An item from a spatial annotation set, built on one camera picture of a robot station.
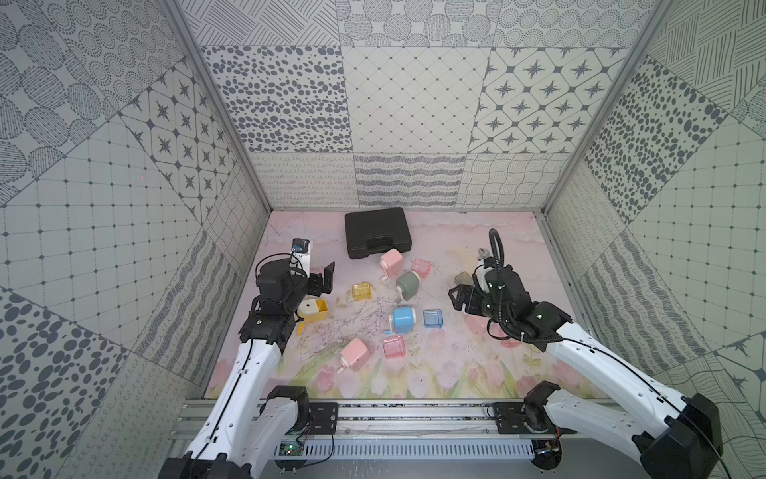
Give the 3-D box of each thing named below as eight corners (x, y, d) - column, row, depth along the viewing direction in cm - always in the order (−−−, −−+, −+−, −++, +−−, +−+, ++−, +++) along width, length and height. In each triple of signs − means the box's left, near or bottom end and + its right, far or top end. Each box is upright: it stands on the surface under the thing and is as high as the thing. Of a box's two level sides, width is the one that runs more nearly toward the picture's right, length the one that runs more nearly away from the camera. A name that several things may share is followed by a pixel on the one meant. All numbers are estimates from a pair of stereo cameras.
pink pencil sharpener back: (373, 274, 103) (372, 263, 98) (389, 257, 108) (389, 246, 103) (388, 284, 101) (388, 273, 95) (403, 266, 106) (404, 255, 100)
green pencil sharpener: (398, 303, 96) (399, 292, 91) (391, 288, 100) (391, 276, 94) (421, 295, 98) (423, 284, 93) (414, 280, 102) (415, 268, 96)
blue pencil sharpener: (385, 333, 90) (385, 323, 84) (385, 318, 93) (385, 306, 87) (414, 333, 90) (415, 323, 84) (413, 318, 93) (415, 306, 87)
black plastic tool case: (348, 260, 106) (347, 254, 103) (345, 219, 119) (344, 212, 116) (412, 252, 108) (412, 246, 105) (402, 212, 121) (403, 206, 118)
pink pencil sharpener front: (335, 371, 84) (331, 362, 77) (357, 345, 88) (354, 335, 82) (349, 384, 81) (346, 376, 75) (371, 357, 86) (369, 348, 80)
